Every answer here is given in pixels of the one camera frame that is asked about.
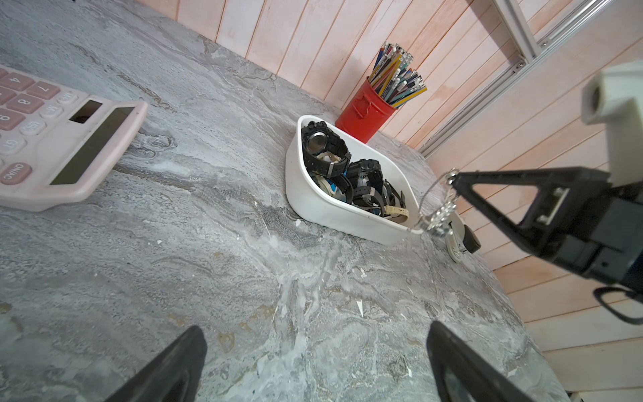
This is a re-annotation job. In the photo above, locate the red metal pencil bucket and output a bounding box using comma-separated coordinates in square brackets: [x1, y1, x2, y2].
[335, 80, 396, 143]

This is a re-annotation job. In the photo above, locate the black digital watch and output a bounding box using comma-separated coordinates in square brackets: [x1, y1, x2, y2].
[301, 121, 352, 178]
[346, 158, 383, 194]
[352, 186, 387, 217]

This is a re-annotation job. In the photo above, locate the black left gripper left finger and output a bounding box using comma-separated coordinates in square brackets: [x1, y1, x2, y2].
[106, 326, 208, 402]

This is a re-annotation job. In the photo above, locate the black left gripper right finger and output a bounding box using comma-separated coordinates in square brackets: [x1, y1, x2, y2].
[426, 321, 531, 402]

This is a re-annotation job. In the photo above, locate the black watch with keychain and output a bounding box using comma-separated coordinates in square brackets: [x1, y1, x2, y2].
[327, 174, 353, 204]

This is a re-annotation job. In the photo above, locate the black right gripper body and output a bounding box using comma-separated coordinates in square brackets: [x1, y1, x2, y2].
[544, 182, 642, 293]

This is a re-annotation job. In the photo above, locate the black and cream utility knife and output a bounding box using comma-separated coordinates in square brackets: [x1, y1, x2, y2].
[446, 212, 482, 263]

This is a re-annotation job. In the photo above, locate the cream silicone watch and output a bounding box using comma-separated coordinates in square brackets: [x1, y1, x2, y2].
[311, 174, 337, 198]

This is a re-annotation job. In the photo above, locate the white plastic storage box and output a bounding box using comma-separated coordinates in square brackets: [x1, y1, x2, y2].
[285, 115, 423, 246]

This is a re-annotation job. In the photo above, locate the bundle of coloured pencils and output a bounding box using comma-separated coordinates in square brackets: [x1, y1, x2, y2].
[368, 42, 427, 109]

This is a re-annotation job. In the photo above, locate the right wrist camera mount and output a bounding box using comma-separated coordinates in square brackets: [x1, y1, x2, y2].
[581, 60, 642, 186]

